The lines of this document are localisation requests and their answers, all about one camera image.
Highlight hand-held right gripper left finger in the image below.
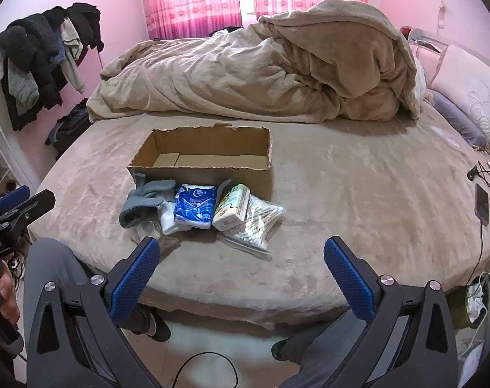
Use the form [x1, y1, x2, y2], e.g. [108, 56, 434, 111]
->
[26, 236, 162, 388]

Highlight blue tissue packet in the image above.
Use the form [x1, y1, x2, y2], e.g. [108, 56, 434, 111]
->
[174, 185, 218, 230]

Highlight black hanging garment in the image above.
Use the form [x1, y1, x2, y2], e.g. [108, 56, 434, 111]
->
[43, 3, 105, 54]

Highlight black phone cable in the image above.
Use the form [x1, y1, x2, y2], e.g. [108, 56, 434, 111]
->
[465, 217, 486, 286]

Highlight black smartphone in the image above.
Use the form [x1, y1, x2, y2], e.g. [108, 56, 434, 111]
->
[474, 184, 490, 225]

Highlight person's leg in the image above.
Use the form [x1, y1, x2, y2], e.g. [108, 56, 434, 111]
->
[271, 309, 370, 388]
[23, 238, 157, 334]

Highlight clear bag of cotton swabs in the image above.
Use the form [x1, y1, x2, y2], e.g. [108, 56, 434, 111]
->
[217, 194, 285, 261]

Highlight white cable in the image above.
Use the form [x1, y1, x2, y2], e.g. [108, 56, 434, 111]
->
[466, 269, 490, 329]

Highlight person's dark slipper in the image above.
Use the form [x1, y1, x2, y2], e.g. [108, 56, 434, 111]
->
[147, 310, 172, 342]
[271, 339, 291, 361]

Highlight black floor cable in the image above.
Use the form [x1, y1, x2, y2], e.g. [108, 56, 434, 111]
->
[174, 351, 240, 388]

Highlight beige fleece blanket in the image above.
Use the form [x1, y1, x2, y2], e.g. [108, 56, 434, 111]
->
[87, 0, 434, 124]

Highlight grey hanging cloth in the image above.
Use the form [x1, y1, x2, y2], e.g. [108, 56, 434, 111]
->
[6, 60, 40, 116]

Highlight green cream tissue packet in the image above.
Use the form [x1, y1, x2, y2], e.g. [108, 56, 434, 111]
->
[212, 183, 251, 231]

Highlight person's left hand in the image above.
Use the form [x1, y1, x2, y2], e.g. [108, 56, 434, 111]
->
[0, 253, 22, 325]

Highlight black backpack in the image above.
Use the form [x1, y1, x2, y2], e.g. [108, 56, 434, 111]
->
[45, 98, 94, 161]

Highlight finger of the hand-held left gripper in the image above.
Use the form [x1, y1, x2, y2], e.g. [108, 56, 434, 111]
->
[0, 186, 31, 214]
[0, 189, 57, 237]

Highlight person's right leg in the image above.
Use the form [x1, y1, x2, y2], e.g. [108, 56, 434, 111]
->
[271, 309, 370, 388]

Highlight bed with beige sheet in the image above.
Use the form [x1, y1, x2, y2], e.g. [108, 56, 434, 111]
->
[27, 101, 490, 330]

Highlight clothes on rack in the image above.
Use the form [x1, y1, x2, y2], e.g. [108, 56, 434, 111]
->
[0, 13, 65, 131]

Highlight black charger cable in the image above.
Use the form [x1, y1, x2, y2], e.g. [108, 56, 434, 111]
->
[467, 161, 490, 190]

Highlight pink floral pillow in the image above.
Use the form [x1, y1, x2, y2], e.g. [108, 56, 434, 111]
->
[426, 44, 490, 158]

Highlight white sock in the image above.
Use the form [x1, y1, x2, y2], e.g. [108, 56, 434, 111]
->
[158, 200, 194, 235]

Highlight black white sneaker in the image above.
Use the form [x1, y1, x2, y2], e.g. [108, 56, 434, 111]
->
[8, 256, 26, 290]

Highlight open cardboard box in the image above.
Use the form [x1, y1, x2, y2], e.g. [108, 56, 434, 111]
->
[126, 123, 273, 202]

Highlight person's left dark slipper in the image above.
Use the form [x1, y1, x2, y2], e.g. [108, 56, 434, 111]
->
[147, 310, 172, 342]

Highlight beige hanging shirt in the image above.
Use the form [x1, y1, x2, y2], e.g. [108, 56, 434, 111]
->
[59, 18, 88, 94]

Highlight person's right dark slipper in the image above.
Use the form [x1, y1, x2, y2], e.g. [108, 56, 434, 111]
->
[271, 339, 291, 361]

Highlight grey pillow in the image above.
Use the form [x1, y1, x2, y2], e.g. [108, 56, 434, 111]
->
[430, 89, 488, 149]

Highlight person's left leg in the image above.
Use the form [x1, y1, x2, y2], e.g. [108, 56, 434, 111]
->
[23, 238, 157, 334]

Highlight grey sock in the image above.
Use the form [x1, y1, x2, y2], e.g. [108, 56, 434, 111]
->
[119, 173, 178, 229]

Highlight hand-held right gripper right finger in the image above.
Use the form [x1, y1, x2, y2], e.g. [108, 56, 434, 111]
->
[323, 236, 459, 388]

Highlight white rack frame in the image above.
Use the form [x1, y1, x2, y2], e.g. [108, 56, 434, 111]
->
[0, 40, 40, 195]

